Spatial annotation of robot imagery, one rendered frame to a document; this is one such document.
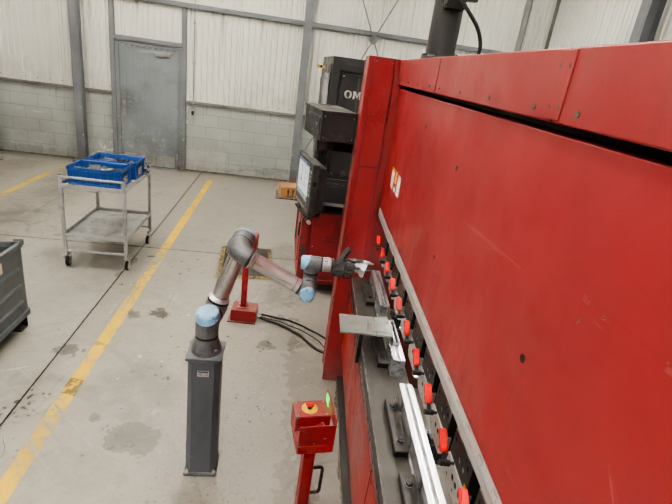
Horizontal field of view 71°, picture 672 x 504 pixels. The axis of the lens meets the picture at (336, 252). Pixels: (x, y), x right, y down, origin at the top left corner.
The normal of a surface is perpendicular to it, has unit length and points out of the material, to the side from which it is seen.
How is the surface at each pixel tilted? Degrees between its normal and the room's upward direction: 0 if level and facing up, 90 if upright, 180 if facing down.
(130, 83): 90
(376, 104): 90
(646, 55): 90
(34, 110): 90
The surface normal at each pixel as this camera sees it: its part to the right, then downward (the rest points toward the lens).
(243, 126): 0.09, 0.37
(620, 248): -0.99, -0.11
